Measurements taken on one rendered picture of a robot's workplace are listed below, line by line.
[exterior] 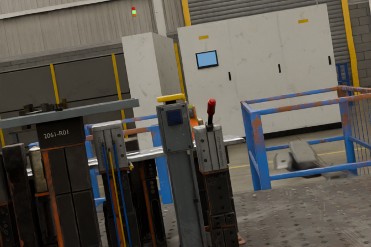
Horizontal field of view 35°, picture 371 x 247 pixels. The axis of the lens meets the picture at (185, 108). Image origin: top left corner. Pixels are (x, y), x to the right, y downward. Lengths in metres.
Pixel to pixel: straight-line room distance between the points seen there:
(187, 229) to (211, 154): 0.24
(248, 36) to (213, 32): 0.55
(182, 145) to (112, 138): 0.22
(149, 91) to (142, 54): 0.60
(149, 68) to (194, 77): 0.74
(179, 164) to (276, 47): 8.14
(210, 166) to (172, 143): 0.21
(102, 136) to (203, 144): 0.26
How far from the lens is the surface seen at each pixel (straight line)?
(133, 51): 9.47
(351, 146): 4.60
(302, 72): 9.48
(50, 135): 1.33
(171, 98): 1.34
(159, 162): 3.42
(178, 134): 1.34
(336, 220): 1.83
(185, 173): 1.35
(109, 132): 1.49
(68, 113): 1.30
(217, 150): 1.52
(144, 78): 9.44
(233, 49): 9.39
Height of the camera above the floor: 1.20
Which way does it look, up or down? 3 degrees down
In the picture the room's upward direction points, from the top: 9 degrees counter-clockwise
